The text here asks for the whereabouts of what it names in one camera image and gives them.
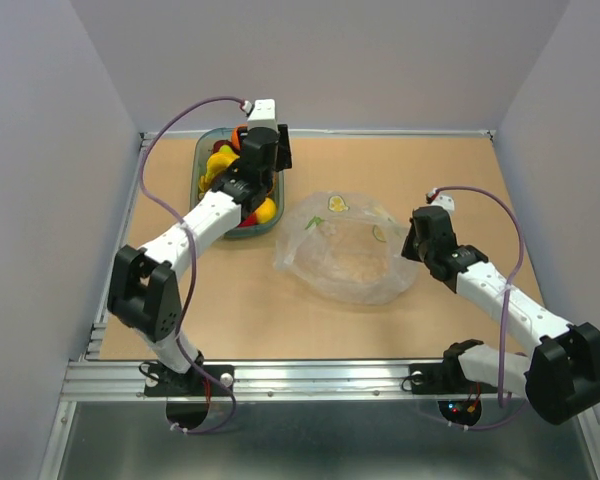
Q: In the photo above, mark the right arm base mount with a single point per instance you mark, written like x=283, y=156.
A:
x=444, y=376

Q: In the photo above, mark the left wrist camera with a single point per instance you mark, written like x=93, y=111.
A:
x=261, y=114

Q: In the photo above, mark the green plastic tray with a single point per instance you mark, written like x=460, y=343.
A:
x=202, y=152

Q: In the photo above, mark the aluminium front rail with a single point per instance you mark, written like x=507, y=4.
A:
x=256, y=381

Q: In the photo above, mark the yellow lemon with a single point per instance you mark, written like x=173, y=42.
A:
x=266, y=211

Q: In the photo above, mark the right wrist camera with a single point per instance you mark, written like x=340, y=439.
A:
x=436, y=197

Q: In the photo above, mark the clear plastic bag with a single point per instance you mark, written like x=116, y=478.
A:
x=345, y=246

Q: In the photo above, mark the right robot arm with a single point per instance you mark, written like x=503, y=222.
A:
x=558, y=372

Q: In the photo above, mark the dark red apple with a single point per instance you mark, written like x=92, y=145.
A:
x=223, y=147

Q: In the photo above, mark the orange tangerine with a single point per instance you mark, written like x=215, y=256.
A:
x=237, y=137

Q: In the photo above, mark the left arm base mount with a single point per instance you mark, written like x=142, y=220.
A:
x=162, y=382

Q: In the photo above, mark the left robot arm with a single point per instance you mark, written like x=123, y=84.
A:
x=144, y=287

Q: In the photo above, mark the yellow corn cob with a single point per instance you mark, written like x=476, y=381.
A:
x=216, y=164

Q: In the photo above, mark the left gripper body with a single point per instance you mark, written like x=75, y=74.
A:
x=266, y=180

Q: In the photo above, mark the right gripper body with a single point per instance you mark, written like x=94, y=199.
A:
x=413, y=248

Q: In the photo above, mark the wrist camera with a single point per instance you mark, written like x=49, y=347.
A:
x=436, y=197
x=261, y=114

